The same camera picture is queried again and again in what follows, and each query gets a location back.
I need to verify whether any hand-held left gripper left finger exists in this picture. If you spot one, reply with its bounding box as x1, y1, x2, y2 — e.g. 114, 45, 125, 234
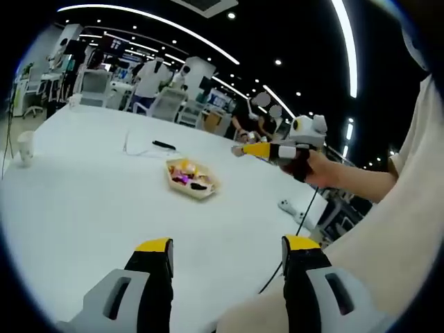
57, 237, 174, 333

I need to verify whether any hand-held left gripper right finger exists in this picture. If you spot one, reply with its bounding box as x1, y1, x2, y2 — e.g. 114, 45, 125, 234
281, 234, 390, 333

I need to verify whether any yellow cake food packet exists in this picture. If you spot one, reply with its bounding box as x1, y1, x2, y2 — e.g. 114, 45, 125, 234
179, 158, 199, 175

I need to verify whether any beige hexagonal container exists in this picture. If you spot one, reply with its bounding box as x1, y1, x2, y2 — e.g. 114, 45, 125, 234
163, 158, 221, 201

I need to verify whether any person's right hand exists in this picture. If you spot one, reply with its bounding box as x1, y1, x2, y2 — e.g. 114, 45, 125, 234
277, 151, 334, 189

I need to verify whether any group of ceiling spot lights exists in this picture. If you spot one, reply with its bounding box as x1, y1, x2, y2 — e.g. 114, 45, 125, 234
93, 12, 355, 153

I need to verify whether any white mesh office chair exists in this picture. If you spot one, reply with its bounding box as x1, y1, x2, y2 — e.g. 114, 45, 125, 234
79, 69, 114, 109
151, 87, 187, 121
180, 102, 206, 128

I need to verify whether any long ceiling light strip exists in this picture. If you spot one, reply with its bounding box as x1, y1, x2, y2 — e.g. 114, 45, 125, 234
330, 0, 359, 99
57, 4, 241, 65

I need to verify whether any black oblong adapter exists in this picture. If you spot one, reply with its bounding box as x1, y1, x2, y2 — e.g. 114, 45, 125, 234
152, 139, 177, 151

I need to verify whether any person in beige shirt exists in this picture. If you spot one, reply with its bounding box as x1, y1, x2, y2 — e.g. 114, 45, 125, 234
218, 74, 444, 333

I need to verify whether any white worn device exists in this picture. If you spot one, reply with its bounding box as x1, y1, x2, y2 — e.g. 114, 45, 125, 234
401, 20, 433, 72

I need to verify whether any ceiling air conditioner vent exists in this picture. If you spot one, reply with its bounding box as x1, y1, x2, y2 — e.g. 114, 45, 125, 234
189, 0, 240, 18

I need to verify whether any dark hanging display screen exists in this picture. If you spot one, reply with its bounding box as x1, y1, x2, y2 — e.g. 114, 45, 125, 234
102, 34, 130, 53

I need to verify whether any black monitor on stand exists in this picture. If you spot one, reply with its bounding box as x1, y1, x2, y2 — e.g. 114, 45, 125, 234
65, 40, 87, 56

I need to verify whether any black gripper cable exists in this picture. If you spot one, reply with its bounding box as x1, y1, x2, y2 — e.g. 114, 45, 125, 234
257, 185, 321, 295

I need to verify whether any white power strip with cable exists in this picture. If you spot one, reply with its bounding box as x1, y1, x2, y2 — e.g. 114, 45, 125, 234
123, 130, 164, 157

